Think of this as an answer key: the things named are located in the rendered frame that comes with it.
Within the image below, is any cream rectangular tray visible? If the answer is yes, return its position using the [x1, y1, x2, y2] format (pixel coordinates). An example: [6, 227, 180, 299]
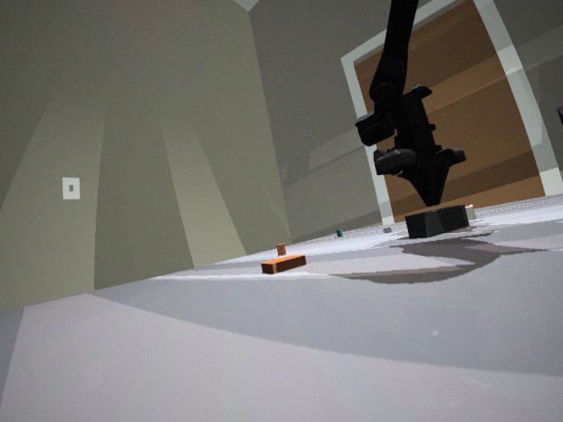
[465, 205, 476, 221]

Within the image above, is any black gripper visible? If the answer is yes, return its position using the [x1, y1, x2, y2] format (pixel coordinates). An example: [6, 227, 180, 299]
[375, 118, 466, 207]

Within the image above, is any small brown block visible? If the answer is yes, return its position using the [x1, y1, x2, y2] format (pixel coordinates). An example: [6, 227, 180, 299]
[276, 244, 286, 256]

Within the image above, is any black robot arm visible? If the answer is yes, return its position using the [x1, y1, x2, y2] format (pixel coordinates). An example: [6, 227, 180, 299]
[355, 0, 432, 146]

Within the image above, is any orange-brown flat block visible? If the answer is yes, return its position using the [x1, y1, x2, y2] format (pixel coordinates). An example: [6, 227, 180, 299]
[261, 255, 307, 273]

